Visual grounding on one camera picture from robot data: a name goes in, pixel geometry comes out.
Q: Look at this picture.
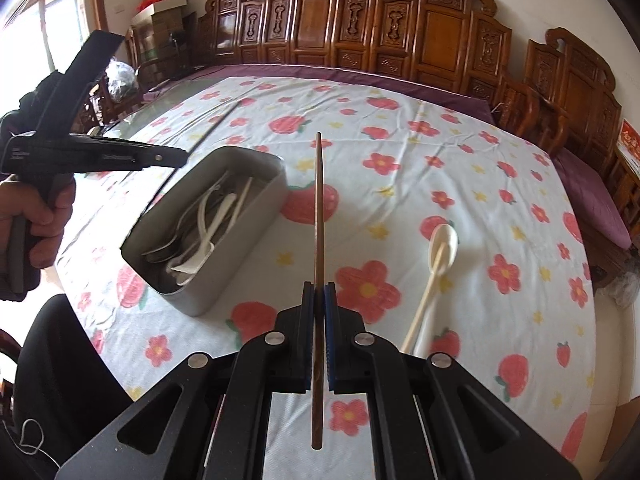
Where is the brown chopstick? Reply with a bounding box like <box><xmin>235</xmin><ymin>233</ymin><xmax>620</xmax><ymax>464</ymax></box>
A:
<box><xmin>311</xmin><ymin>132</ymin><xmax>326</xmax><ymax>451</ymax></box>

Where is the person's left hand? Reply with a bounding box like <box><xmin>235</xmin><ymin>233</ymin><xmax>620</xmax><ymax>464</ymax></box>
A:
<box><xmin>0</xmin><ymin>178</ymin><xmax>76</xmax><ymax>275</ymax></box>

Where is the white plastic spoon in tray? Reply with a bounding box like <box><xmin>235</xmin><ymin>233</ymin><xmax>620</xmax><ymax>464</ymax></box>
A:
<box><xmin>166</xmin><ymin>193</ymin><xmax>238</xmax><ymax>287</ymax></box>

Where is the metal rectangular tray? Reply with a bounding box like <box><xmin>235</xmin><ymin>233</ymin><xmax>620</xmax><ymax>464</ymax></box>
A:
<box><xmin>120</xmin><ymin>145</ymin><xmax>288</xmax><ymax>316</ymax></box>

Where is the beige chopstick in tray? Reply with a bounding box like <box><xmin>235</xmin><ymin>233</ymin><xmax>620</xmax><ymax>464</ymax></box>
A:
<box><xmin>226</xmin><ymin>177</ymin><xmax>254</xmax><ymax>233</ymax></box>

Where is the steel spoon in tray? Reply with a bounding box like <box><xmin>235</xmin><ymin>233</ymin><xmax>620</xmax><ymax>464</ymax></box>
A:
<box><xmin>142</xmin><ymin>197</ymin><xmax>208</xmax><ymax>263</ymax></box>

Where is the white spoon on table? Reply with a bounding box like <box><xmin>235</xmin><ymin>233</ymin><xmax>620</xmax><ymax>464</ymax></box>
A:
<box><xmin>400</xmin><ymin>223</ymin><xmax>459</xmax><ymax>358</ymax></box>

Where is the cardboard boxes stack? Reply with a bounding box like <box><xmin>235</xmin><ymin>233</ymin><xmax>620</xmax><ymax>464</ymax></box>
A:
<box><xmin>129</xmin><ymin>0</ymin><xmax>188</xmax><ymax>66</ymax></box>

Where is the floral strawberry tablecloth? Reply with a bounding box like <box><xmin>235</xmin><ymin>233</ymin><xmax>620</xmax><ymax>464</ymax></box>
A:
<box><xmin>56</xmin><ymin>76</ymin><xmax>596</xmax><ymax>460</ymax></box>

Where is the wooden chair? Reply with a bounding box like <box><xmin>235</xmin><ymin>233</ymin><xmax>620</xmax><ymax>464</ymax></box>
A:
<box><xmin>491</xmin><ymin>74</ymin><xmax>570</xmax><ymax>158</ymax></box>

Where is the red calendar card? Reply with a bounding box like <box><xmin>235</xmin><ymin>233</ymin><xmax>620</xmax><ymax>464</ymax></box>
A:
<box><xmin>616</xmin><ymin>119</ymin><xmax>640</xmax><ymax>166</ymax></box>

